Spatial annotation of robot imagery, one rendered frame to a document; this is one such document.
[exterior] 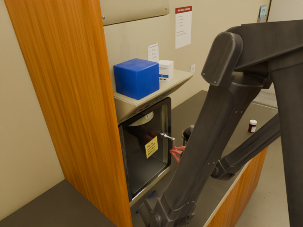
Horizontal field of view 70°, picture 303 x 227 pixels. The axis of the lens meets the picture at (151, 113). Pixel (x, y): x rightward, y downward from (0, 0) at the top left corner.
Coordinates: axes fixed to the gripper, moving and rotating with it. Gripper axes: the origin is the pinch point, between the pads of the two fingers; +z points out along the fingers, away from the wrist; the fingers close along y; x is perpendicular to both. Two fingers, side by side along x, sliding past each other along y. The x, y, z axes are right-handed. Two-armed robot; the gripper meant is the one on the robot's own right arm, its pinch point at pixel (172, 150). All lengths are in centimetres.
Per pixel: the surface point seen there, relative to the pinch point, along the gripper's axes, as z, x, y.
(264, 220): -35, 116, -83
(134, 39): 4, -52, 13
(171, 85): -6.9, -36.8, 8.7
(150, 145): 4.1, -7.3, 10.0
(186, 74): -5.6, -36.9, -3.2
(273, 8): 39, -35, -285
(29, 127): 48, -17, 40
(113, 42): 4, -53, 22
